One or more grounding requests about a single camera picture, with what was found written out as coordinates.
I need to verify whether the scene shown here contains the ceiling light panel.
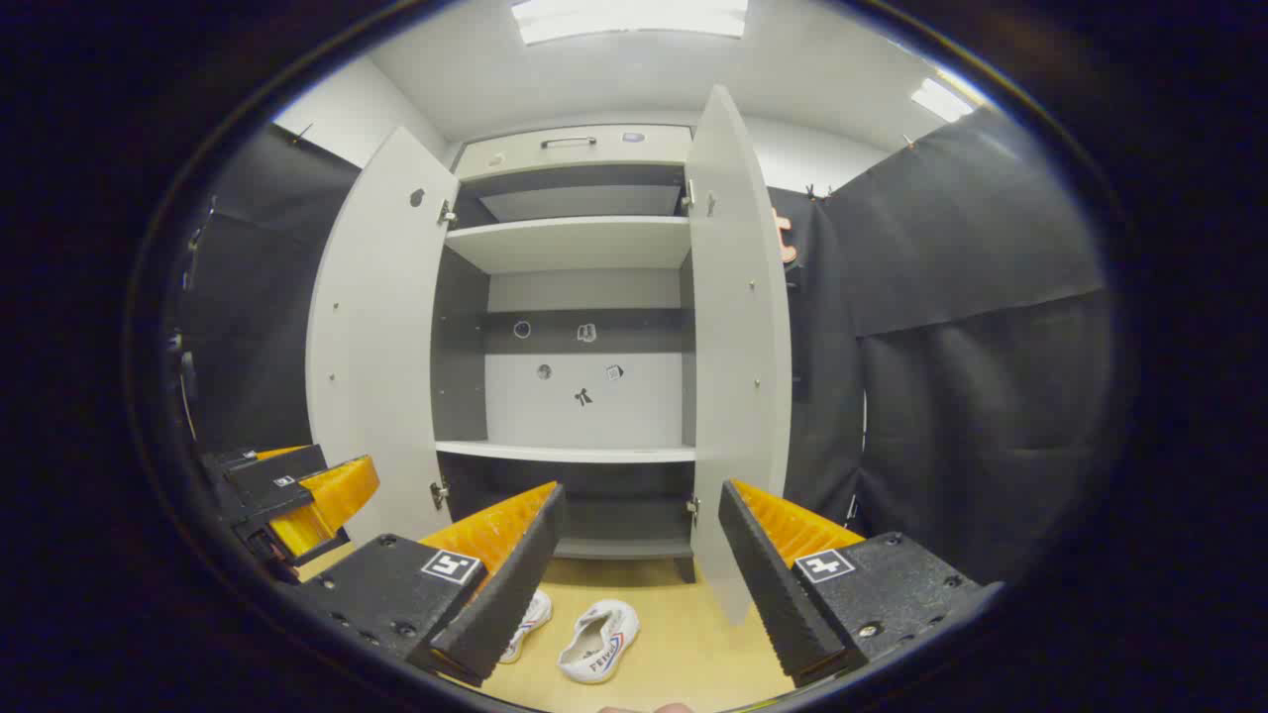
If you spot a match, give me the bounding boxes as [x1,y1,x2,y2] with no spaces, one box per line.
[911,77,977,123]

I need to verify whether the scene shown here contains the white shoe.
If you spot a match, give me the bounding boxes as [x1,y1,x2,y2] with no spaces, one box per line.
[498,590,554,664]
[558,599,641,685]

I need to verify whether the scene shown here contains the grey shoe cabinet door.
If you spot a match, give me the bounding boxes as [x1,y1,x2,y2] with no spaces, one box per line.
[305,127,462,546]
[684,84,793,627]

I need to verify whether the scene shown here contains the black backdrop cloth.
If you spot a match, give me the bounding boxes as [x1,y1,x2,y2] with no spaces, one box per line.
[822,107,1112,587]
[771,186,865,521]
[183,127,360,457]

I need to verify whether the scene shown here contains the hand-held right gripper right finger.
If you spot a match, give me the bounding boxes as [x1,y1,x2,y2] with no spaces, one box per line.
[718,479,982,687]

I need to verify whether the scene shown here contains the grey cabinet drawer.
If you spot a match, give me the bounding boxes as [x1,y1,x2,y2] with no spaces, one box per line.
[454,125,692,181]

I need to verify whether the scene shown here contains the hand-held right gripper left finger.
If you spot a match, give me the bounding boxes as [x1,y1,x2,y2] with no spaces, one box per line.
[297,482,568,687]

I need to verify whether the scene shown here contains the grey shoe cabinet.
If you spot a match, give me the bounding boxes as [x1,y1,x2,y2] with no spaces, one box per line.
[305,84,793,627]

